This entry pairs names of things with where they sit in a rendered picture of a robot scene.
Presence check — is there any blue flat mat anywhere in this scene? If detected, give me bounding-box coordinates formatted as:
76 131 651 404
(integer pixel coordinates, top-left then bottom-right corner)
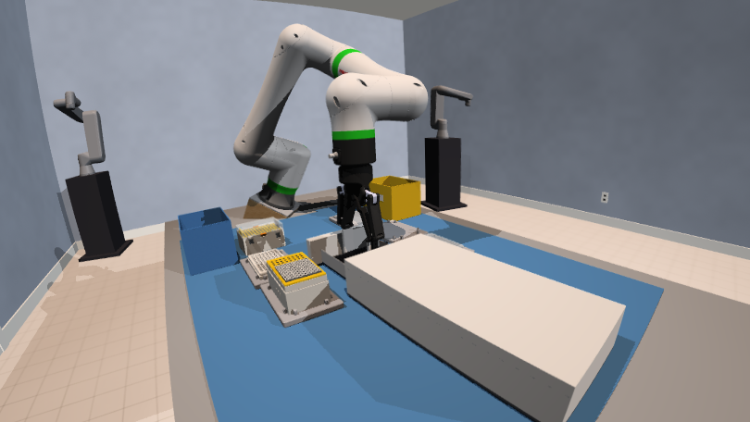
180 205 664 422

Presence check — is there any dark blue open-top bin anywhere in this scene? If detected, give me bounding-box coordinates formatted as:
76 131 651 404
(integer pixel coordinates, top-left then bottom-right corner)
178 207 239 276

